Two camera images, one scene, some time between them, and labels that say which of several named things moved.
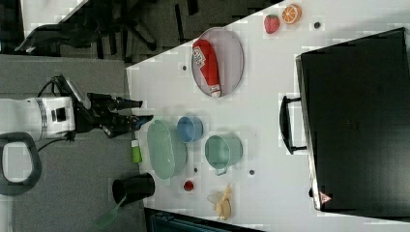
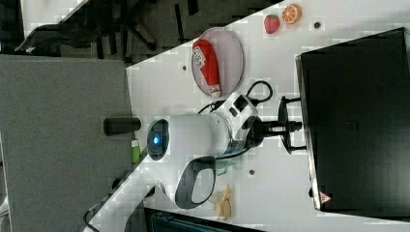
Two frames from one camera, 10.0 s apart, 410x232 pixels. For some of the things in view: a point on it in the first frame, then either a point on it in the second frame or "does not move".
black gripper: x=102 y=115 to x=256 y=132
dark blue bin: x=161 y=220 does not move
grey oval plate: x=229 y=59 does not move
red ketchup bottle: x=206 y=60 does not move
